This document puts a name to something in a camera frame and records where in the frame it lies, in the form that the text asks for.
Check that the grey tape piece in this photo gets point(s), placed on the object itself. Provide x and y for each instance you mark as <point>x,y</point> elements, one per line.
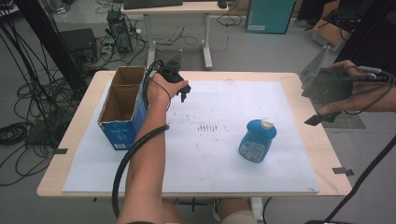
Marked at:
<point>342,171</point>
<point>61,151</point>

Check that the black device with antenna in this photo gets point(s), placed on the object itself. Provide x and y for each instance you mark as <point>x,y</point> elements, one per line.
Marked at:
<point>120,31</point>

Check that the black computer mouse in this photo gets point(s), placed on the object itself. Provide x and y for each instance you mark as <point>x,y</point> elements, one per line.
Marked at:
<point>222,4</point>

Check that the white shoe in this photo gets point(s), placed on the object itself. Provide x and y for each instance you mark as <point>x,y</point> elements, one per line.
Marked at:
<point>216,211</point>

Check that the person's left hand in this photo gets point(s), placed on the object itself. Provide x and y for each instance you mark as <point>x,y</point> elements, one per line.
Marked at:
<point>158,90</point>

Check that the white table leg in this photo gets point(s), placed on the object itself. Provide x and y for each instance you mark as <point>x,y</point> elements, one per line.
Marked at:
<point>257,208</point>

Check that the grey floor mat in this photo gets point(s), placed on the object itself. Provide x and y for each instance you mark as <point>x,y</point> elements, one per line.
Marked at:
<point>348,122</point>

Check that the blue cardboard box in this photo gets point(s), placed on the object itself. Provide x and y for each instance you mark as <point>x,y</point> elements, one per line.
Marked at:
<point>123,133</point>

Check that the brown cardboard box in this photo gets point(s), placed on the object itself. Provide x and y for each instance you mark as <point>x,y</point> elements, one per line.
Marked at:
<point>330,35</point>

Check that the black slanted frame pillar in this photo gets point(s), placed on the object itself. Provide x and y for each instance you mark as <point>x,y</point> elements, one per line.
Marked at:
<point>46,37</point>

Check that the white foam board mat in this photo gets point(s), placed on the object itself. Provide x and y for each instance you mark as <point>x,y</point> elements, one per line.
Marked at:
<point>202,165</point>

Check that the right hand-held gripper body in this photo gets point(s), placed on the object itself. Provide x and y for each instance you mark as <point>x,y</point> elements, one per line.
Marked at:
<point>330,85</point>

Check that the teal cabinet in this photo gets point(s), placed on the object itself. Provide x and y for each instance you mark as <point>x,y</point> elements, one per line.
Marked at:
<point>269,15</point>

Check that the white desk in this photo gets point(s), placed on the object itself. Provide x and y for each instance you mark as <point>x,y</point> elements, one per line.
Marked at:
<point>174,7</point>

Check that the blue bottle with white cap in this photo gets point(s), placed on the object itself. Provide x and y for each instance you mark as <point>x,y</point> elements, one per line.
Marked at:
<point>255,143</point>

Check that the black aluminium profile post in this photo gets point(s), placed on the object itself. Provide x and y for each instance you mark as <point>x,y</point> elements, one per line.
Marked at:
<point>358,31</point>

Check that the white power strip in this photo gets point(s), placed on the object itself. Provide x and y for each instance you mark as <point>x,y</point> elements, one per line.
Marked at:
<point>107,47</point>

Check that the person's right hand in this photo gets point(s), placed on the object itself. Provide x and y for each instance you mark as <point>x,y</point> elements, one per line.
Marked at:
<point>367,93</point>

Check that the black keyboard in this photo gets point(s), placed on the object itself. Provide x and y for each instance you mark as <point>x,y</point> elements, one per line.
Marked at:
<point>152,3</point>

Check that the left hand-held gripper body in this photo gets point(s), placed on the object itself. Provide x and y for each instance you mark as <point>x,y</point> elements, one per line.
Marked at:
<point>170,71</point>

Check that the black computer case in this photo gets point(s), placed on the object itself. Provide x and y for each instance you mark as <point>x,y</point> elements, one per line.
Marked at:
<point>77,42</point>

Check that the large black box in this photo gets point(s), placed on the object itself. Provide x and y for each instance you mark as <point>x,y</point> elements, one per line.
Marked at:
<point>387,46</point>

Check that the person's left leg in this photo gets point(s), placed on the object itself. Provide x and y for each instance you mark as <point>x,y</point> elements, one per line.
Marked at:
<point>174,214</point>

